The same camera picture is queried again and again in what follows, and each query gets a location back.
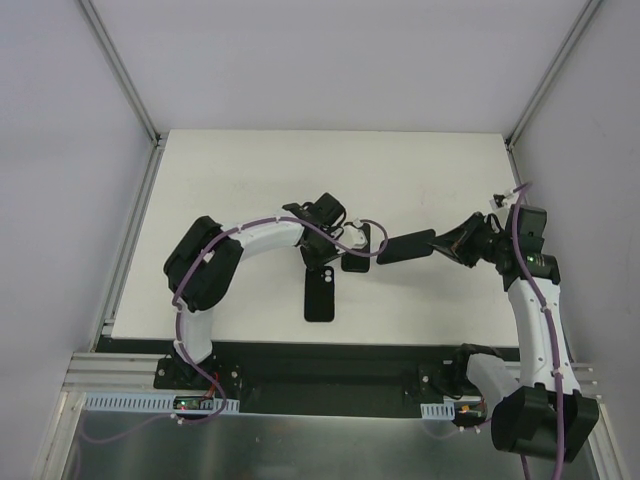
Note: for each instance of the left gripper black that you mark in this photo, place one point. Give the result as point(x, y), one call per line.
point(316, 254)

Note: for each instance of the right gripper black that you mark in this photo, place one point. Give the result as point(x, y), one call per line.
point(464, 245)

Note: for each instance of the black phone case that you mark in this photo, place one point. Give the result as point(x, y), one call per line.
point(357, 264)
point(319, 295)

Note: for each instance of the blue smartphone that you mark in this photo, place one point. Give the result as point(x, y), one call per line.
point(407, 247)

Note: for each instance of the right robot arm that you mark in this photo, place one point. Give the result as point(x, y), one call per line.
point(542, 413)

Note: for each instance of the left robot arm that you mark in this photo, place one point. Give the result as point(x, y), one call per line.
point(202, 266)

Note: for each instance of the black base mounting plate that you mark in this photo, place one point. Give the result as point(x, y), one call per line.
point(378, 381)

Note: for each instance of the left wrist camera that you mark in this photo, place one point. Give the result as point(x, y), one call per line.
point(354, 236)

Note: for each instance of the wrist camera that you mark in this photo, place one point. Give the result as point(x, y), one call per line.
point(354, 236)
point(502, 200)

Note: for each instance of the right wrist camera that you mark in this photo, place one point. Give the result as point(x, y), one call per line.
point(502, 200)

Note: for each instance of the right white cable duct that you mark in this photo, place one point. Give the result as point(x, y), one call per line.
point(450, 409)

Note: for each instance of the white cable duct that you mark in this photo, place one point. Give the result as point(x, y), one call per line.
point(158, 403)
point(450, 409)

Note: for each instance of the right aluminium table rail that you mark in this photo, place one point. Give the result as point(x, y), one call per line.
point(527, 200)

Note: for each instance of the aluminium table rail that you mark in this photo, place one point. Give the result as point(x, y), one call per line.
point(527, 200)
point(119, 271)

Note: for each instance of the left aluminium table rail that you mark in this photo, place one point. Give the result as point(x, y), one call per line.
point(119, 271)

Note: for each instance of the front aluminium rail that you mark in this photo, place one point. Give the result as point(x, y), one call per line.
point(111, 372)

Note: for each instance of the left white cable duct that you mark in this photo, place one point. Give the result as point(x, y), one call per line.
point(158, 403)

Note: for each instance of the right aluminium frame post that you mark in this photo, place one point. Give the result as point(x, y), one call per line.
point(569, 43)

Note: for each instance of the aluminium frame post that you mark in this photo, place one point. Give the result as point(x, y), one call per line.
point(569, 43)
point(99, 30)

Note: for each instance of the left aluminium frame post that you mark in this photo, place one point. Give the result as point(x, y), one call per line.
point(99, 30)

